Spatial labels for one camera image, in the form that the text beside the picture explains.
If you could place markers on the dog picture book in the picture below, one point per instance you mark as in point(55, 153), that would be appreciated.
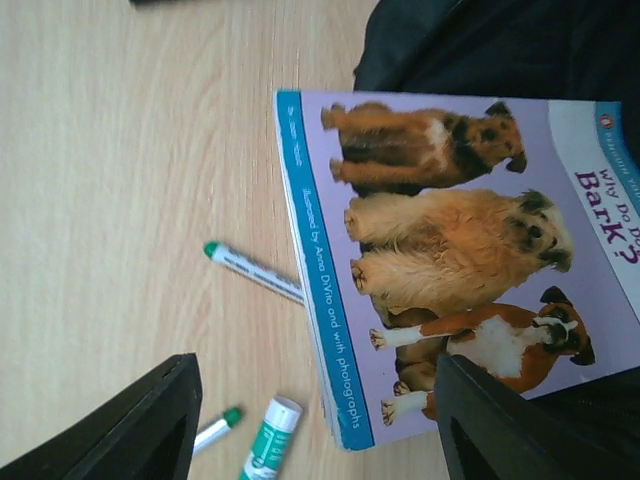
point(503, 230)

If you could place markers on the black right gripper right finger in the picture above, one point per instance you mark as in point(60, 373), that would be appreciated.
point(589, 431)

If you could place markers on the blue capped white marker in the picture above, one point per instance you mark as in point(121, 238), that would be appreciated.
point(217, 428)

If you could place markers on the black student backpack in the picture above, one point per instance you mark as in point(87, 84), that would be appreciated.
point(571, 50)

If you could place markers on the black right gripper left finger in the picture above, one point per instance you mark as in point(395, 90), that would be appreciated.
point(146, 431)

